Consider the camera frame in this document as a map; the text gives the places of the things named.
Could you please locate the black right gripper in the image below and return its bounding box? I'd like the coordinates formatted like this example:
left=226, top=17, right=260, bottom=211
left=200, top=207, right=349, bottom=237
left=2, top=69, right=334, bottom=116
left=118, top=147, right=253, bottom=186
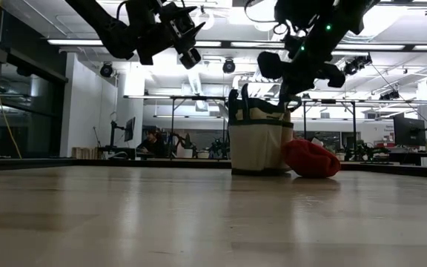
left=256, top=47, right=346, bottom=94

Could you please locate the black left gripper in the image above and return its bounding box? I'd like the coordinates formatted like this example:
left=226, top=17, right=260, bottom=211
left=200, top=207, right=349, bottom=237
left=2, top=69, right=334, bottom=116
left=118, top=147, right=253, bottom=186
left=136, top=0, right=207, bottom=70

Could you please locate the red gardening gloves bundle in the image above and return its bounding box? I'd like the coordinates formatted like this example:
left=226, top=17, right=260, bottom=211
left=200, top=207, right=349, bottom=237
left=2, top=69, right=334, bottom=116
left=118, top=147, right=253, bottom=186
left=282, top=137, right=342, bottom=179

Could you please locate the beige green-trimmed gardening bag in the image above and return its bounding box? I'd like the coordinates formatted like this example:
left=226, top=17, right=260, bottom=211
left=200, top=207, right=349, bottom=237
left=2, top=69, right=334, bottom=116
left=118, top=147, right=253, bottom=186
left=227, top=83, right=295, bottom=177

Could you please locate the black monitor on arm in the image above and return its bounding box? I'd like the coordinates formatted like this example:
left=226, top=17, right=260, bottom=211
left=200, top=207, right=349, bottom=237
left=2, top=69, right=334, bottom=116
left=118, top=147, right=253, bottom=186
left=393, top=116, right=427, bottom=148
left=123, top=116, right=137, bottom=143

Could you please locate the black ceiling lamp cluster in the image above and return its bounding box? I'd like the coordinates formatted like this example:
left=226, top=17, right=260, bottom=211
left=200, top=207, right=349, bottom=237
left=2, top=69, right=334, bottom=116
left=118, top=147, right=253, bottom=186
left=342, top=53, right=373, bottom=77

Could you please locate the person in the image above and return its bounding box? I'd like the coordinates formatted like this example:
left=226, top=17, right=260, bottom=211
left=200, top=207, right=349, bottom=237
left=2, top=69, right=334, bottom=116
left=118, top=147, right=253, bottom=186
left=136, top=128, right=167, bottom=156

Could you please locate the wooden crate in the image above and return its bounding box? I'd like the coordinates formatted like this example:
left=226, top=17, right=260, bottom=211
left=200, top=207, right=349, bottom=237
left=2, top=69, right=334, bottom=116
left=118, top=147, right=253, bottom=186
left=71, top=146, right=99, bottom=159

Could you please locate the black workstation frame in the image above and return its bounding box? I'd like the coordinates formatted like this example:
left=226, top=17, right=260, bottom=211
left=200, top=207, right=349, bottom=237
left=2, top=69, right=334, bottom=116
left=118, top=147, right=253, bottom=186
left=168, top=95, right=230, bottom=160
left=302, top=98, right=358, bottom=161

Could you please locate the black aluminium table frame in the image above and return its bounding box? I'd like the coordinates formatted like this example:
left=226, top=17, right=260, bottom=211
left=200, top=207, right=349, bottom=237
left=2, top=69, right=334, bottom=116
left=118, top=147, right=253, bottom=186
left=0, top=157, right=427, bottom=181

